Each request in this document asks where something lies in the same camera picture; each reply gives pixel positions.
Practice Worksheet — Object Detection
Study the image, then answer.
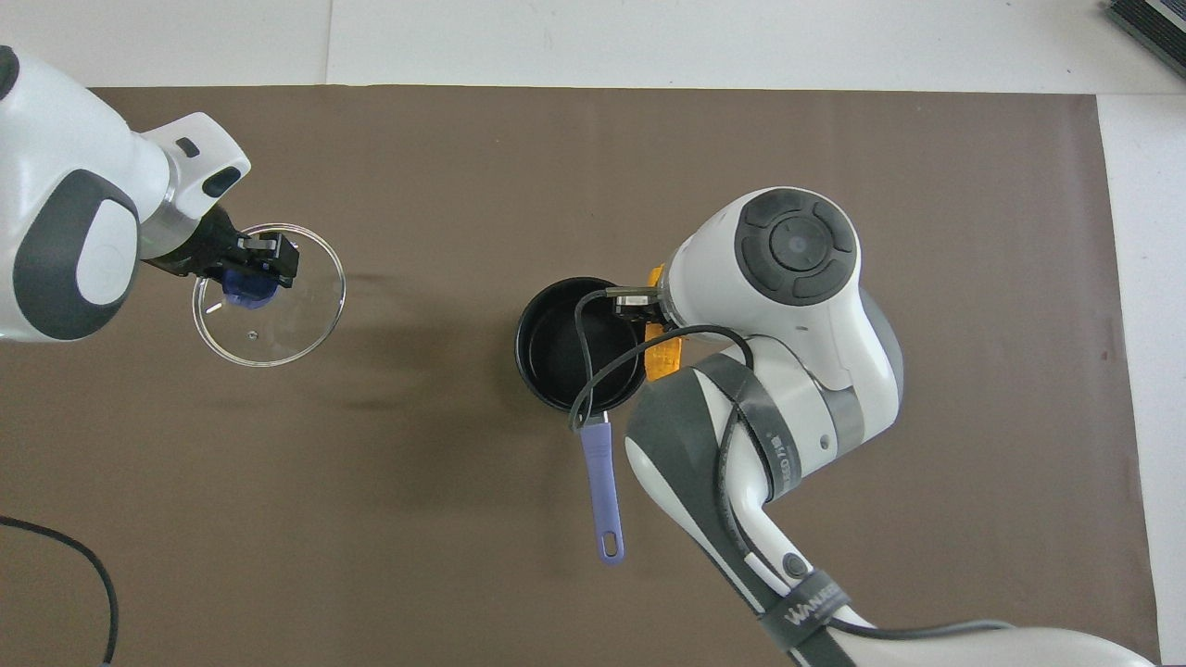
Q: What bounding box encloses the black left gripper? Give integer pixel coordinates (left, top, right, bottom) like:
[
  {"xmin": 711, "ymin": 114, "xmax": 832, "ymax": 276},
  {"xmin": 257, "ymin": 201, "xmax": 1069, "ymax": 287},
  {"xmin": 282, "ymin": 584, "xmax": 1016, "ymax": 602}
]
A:
[{"xmin": 142, "ymin": 204, "xmax": 300, "ymax": 287}]

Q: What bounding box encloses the dark blue saucepan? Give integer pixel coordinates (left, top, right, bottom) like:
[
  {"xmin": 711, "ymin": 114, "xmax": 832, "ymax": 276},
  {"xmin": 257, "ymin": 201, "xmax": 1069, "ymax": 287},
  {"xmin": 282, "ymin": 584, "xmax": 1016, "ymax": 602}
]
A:
[{"xmin": 515, "ymin": 277, "xmax": 650, "ymax": 566}]

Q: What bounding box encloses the yellow corn cob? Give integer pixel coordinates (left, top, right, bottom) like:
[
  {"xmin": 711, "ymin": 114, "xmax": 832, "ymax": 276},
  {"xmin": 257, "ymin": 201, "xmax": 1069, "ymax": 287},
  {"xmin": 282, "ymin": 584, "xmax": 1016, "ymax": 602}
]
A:
[{"xmin": 645, "ymin": 265, "xmax": 685, "ymax": 383}]

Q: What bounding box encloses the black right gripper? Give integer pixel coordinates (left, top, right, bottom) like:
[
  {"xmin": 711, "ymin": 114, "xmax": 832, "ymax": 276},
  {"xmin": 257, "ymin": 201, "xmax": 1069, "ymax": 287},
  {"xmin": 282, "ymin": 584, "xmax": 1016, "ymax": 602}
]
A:
[{"xmin": 617, "ymin": 297, "xmax": 671, "ymax": 328}]

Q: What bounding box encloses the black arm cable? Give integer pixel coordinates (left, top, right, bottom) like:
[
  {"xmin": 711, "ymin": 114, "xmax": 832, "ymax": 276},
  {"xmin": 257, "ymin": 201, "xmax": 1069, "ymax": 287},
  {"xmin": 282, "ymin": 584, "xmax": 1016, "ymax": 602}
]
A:
[
  {"xmin": 0, "ymin": 516, "xmax": 120, "ymax": 667},
  {"xmin": 567, "ymin": 289, "xmax": 1016, "ymax": 642}
]

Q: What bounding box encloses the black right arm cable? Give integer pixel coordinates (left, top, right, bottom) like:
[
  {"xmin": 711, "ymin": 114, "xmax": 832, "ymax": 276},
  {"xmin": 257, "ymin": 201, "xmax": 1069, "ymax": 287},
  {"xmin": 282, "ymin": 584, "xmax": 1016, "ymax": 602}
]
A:
[{"xmin": 567, "ymin": 289, "xmax": 1016, "ymax": 642}]

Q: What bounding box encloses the brown table mat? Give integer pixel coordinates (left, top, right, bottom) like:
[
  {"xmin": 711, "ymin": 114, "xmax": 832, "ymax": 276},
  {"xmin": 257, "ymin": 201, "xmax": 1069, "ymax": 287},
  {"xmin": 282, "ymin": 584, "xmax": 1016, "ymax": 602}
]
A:
[{"xmin": 0, "ymin": 86, "xmax": 1164, "ymax": 667}]

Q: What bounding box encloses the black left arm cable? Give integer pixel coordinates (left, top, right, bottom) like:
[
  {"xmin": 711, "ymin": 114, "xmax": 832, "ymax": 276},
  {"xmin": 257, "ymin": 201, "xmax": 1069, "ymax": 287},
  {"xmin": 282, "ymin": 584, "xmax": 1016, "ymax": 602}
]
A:
[{"xmin": 0, "ymin": 516, "xmax": 120, "ymax": 667}]

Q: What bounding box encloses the glass lid with blue knob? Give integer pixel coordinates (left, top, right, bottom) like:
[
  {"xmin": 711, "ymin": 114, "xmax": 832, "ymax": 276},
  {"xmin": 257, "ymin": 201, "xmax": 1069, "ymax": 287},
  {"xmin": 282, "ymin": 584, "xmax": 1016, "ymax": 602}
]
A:
[{"xmin": 192, "ymin": 222, "xmax": 347, "ymax": 368}]

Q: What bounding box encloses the dark ribbed metal device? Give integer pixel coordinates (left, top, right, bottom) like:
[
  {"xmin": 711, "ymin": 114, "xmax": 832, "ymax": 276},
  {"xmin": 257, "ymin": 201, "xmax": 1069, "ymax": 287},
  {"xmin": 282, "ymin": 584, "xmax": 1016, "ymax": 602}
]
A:
[{"xmin": 1104, "ymin": 0, "xmax": 1186, "ymax": 80}]

